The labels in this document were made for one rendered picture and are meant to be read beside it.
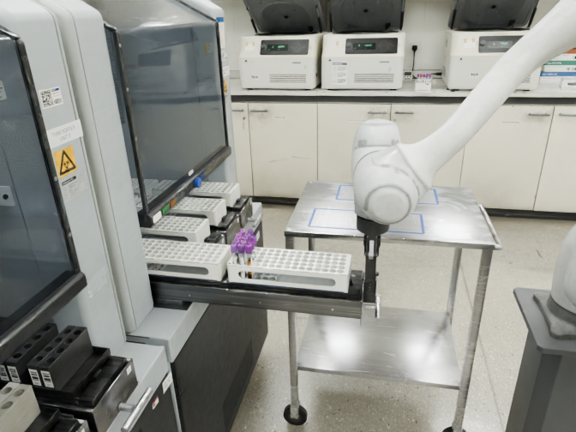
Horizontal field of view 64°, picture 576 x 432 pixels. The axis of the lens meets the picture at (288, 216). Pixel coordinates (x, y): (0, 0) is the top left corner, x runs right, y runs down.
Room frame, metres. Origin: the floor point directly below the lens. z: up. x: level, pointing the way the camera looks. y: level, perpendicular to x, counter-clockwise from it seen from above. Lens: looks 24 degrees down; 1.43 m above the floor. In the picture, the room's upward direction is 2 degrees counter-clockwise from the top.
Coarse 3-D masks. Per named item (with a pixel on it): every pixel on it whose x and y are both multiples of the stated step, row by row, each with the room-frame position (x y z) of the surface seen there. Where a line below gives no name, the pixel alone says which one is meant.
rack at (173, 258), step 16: (144, 240) 1.12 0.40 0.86; (160, 240) 1.12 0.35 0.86; (160, 256) 1.04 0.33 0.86; (176, 256) 1.02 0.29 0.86; (192, 256) 1.02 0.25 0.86; (208, 256) 1.03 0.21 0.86; (224, 256) 1.02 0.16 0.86; (160, 272) 1.01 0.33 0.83; (176, 272) 1.04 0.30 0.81; (192, 272) 1.04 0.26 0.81; (208, 272) 1.04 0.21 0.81; (224, 272) 1.01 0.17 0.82
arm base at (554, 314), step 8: (536, 296) 1.02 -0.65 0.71; (544, 296) 1.01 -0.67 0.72; (544, 304) 0.97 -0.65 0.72; (552, 304) 0.94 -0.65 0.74; (544, 312) 0.95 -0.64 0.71; (552, 312) 0.93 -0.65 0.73; (560, 312) 0.91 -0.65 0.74; (568, 312) 0.89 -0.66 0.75; (552, 320) 0.91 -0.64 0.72; (560, 320) 0.90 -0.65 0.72; (568, 320) 0.89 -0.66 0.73; (552, 328) 0.88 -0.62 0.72; (560, 328) 0.88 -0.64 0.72; (568, 328) 0.87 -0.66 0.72; (552, 336) 0.87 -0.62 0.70; (560, 336) 0.86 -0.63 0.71; (568, 336) 0.86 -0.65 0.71
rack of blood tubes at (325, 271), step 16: (272, 256) 1.01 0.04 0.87; (288, 256) 1.01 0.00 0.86; (304, 256) 1.01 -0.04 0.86; (320, 256) 1.00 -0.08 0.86; (336, 256) 1.01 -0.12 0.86; (256, 272) 1.00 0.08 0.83; (272, 272) 0.95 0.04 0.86; (288, 272) 0.94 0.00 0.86; (304, 272) 0.93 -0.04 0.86; (320, 272) 0.93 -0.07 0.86; (336, 272) 0.92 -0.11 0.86; (320, 288) 0.92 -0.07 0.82; (336, 288) 0.91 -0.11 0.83
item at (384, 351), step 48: (336, 192) 1.55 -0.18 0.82; (432, 192) 1.52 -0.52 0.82; (288, 240) 1.24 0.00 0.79; (384, 240) 1.18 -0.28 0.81; (432, 240) 1.15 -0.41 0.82; (480, 240) 1.14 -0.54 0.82; (480, 288) 1.12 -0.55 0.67; (336, 336) 1.41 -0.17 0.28; (384, 336) 1.40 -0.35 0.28; (432, 336) 1.39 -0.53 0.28; (432, 384) 1.16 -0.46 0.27
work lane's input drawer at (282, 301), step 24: (168, 288) 0.99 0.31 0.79; (192, 288) 0.98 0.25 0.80; (216, 288) 0.96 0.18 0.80; (240, 288) 0.96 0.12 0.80; (264, 288) 0.95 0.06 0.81; (288, 288) 0.93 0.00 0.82; (360, 288) 0.92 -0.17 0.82; (312, 312) 0.91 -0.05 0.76; (336, 312) 0.90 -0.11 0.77; (360, 312) 0.89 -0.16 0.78
